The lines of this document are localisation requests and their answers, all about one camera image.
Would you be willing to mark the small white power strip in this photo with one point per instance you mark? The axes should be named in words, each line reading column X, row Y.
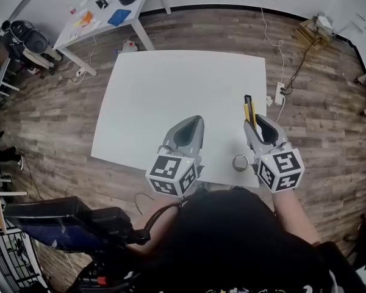
column 79, row 73

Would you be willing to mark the person's left forearm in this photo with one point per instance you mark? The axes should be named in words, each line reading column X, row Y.
column 158, row 224

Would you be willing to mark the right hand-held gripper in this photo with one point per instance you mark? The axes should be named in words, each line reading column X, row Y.
column 280, row 169

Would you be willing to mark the yellow black utility knife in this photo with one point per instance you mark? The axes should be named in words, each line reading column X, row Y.
column 249, row 110

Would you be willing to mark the black white small box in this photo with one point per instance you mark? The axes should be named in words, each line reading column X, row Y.
column 102, row 2

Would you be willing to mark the white plastic jug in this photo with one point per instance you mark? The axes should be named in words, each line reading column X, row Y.
column 129, row 46

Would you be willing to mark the white plug adapter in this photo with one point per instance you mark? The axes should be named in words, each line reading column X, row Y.
column 269, row 100

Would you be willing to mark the silver round tape roll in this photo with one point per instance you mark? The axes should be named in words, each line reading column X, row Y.
column 240, row 163

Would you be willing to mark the wooden crate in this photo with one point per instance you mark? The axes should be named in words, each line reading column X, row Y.
column 312, row 32

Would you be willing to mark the black flat box device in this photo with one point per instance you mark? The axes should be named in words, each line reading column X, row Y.
column 64, row 221

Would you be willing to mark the orange plastic item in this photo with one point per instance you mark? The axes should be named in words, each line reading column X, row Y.
column 86, row 18

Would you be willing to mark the white printed card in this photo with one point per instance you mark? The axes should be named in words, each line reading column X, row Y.
column 73, row 34

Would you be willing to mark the black chair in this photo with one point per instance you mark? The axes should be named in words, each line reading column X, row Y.
column 30, row 41

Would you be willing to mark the white side table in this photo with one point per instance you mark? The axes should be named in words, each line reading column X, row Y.
column 109, row 26

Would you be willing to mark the small red white item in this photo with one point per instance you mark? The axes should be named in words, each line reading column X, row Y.
column 73, row 10

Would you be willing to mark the blue cloth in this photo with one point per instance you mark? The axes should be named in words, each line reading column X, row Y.
column 119, row 17

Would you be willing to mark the person's right forearm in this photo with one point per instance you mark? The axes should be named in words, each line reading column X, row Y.
column 296, row 215

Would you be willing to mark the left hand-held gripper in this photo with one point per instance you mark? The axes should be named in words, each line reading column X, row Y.
column 170, row 175

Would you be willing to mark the person's black shirt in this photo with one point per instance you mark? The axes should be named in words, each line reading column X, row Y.
column 231, row 243

